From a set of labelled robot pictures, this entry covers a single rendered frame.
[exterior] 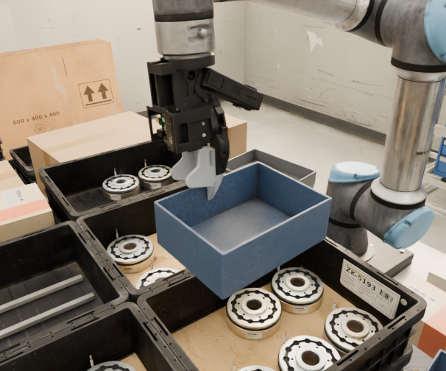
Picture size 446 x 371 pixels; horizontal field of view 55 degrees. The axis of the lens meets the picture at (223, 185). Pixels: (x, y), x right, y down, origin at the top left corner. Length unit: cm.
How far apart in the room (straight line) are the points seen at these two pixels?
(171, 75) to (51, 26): 323
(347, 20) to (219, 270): 56
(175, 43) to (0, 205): 70
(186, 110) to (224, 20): 406
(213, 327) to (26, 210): 51
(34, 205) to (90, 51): 273
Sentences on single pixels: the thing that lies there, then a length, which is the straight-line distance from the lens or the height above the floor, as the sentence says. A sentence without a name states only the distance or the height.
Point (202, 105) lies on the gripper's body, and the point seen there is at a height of 126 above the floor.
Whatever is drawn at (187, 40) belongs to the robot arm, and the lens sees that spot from 54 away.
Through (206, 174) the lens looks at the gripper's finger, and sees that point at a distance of 61.
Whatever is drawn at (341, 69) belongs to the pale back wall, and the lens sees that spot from 400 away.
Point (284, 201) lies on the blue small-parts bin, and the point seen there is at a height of 110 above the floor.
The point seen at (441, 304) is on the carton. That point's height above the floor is 77.
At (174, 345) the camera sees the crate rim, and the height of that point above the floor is 93.
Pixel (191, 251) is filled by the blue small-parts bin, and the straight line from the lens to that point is 55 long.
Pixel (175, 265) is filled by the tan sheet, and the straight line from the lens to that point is 97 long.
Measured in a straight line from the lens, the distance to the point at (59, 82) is 364.
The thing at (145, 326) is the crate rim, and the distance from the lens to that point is 73.
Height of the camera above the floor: 144
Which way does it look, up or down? 29 degrees down
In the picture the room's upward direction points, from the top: straight up
